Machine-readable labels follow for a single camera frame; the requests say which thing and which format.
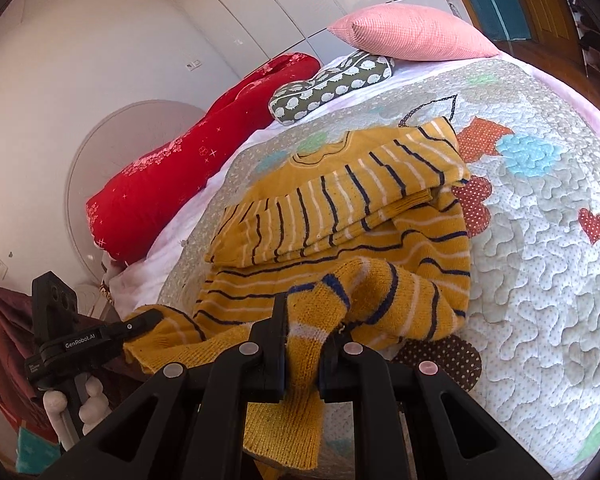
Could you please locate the yellow striped knit sweater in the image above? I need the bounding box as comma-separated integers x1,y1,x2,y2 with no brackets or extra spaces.
124,117,470,470

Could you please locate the white gloved left hand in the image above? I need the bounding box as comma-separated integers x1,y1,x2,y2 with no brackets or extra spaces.
43,374,111,451

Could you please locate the dark red cloth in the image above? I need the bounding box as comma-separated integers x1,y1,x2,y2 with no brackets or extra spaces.
0,286,112,441

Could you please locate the quilted heart patchwork bedspread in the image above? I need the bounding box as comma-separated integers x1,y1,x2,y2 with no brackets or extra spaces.
159,56,600,479

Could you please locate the red rolled blanket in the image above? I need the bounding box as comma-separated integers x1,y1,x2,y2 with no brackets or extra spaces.
85,53,321,266

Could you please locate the round beige headboard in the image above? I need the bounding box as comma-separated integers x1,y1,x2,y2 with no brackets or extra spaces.
65,100,204,283

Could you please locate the green sheep pattern pillow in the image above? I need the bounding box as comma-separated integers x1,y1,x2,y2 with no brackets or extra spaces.
268,50,396,126

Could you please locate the cluttered shoe rack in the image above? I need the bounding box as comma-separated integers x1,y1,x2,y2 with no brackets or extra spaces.
567,0,600,94

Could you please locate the pink checked pillow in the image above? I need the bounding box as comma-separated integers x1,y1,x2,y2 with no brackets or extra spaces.
328,3,500,62

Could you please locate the brown wooden door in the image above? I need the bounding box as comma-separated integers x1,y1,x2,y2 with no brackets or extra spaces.
520,0,584,68

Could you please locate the white wall socket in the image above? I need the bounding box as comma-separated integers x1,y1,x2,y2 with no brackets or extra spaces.
186,60,201,72

